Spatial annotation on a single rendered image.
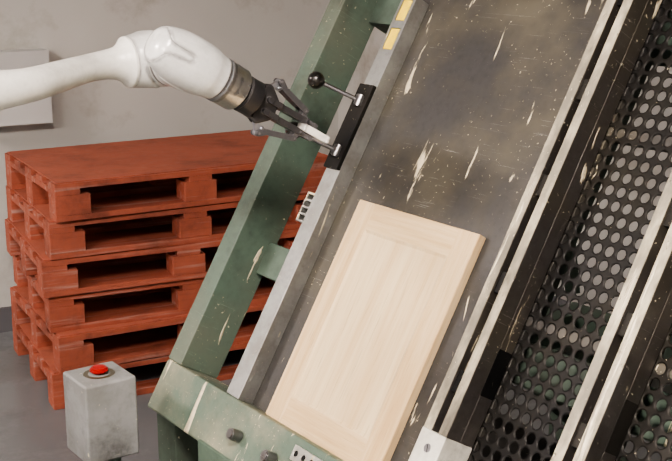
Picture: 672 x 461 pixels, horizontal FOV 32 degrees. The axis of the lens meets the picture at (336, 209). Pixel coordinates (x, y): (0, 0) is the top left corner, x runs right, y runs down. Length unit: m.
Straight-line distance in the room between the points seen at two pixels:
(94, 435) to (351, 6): 1.13
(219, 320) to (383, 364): 0.59
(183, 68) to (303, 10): 3.94
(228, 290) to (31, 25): 3.16
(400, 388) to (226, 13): 3.97
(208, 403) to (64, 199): 2.21
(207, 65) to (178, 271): 2.73
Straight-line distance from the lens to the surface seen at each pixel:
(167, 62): 2.23
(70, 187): 4.68
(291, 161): 2.75
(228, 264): 2.71
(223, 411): 2.54
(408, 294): 2.28
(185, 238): 4.89
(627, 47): 2.15
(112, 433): 2.62
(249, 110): 2.34
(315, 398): 2.38
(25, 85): 2.13
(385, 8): 2.81
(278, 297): 2.53
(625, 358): 1.85
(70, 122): 5.79
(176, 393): 2.70
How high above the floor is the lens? 1.85
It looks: 13 degrees down
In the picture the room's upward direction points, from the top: straight up
